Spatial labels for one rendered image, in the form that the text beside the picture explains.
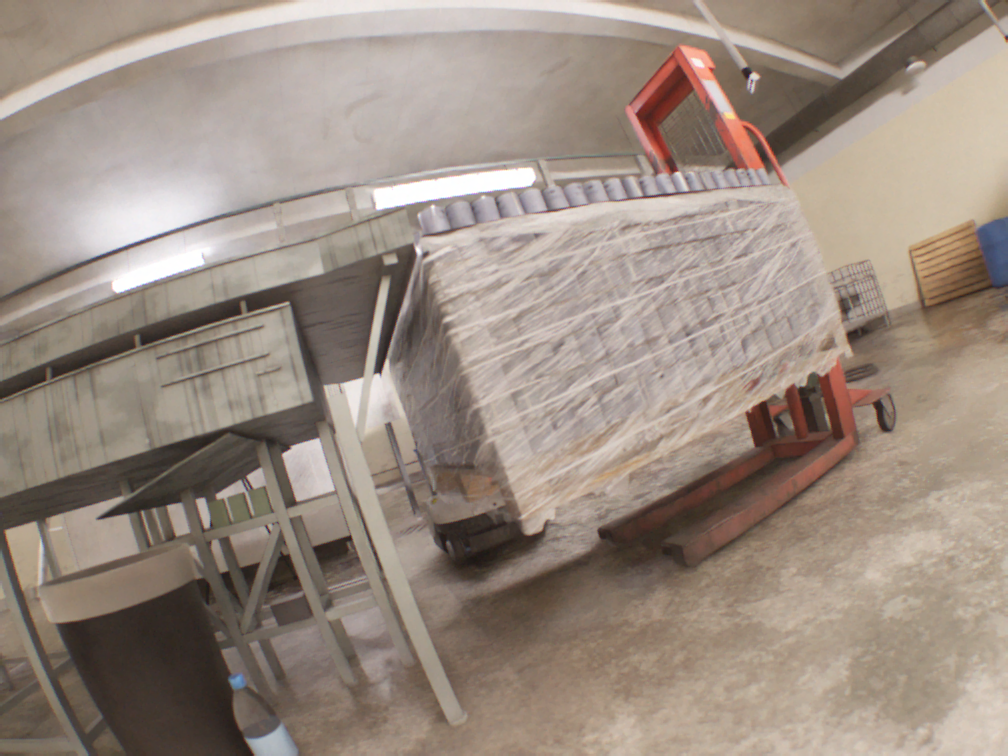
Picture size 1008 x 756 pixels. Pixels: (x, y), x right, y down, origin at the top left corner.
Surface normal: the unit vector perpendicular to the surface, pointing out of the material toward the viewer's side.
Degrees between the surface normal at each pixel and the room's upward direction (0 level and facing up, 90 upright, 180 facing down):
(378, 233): 90
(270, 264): 90
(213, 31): 90
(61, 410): 90
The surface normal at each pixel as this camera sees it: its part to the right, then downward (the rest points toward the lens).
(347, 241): 0.03, -0.09
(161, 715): 0.62, -0.20
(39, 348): 0.30, -0.17
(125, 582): 0.77, -0.29
